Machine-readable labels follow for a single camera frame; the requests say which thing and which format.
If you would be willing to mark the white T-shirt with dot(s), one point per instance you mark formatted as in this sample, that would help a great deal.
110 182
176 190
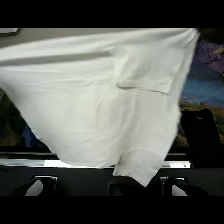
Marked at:
100 100

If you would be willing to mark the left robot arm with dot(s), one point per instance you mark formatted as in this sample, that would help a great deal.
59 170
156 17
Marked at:
35 187

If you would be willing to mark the black garment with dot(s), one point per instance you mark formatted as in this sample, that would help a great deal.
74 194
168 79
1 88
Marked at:
201 133

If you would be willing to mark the silver frame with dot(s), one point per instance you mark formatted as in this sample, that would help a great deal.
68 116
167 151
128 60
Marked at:
50 163

